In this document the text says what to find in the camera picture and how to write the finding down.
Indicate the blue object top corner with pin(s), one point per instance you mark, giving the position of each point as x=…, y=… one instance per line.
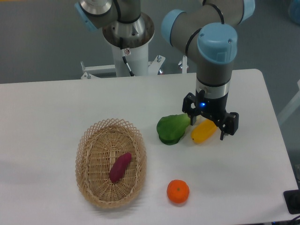
x=294, y=11

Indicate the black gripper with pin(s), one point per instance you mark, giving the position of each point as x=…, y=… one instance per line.
x=212, y=109

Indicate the black device at edge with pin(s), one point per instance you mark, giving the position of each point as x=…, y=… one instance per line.
x=292, y=200

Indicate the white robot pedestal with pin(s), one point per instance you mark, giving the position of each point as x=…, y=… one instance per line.
x=129, y=41

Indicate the woven wicker basket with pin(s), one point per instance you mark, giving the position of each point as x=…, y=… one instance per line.
x=98, y=150

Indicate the orange tangerine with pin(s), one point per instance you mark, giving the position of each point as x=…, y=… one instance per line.
x=177, y=191

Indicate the white frame bracket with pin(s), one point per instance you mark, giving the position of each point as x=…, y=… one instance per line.
x=122, y=70

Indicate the purple sweet potato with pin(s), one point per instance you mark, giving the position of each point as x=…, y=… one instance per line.
x=118, y=169

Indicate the yellow bell pepper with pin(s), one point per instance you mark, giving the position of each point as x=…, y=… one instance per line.
x=203, y=131

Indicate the white table leg right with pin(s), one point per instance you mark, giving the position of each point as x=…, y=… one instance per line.
x=290, y=108

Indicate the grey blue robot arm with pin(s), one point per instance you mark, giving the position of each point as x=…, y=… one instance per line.
x=206, y=36

